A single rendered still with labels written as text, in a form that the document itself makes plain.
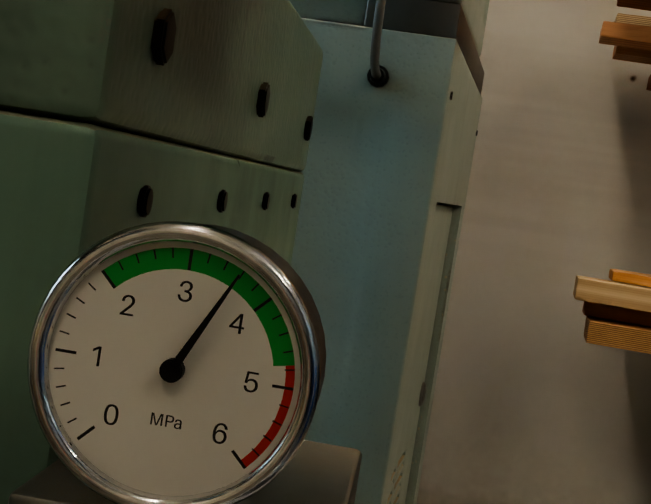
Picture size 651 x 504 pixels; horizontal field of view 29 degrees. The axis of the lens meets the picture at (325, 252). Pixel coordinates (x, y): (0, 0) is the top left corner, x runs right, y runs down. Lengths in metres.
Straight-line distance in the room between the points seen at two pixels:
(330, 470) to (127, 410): 0.12
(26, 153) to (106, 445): 0.10
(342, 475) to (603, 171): 2.40
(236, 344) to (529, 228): 2.50
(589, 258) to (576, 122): 0.29
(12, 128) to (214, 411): 0.11
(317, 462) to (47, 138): 0.13
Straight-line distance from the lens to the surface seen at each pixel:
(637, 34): 2.40
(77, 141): 0.34
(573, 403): 2.78
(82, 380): 0.27
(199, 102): 0.47
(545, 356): 2.77
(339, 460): 0.39
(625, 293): 2.28
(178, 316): 0.27
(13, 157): 0.34
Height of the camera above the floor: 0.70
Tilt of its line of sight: 3 degrees down
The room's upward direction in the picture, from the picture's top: 9 degrees clockwise
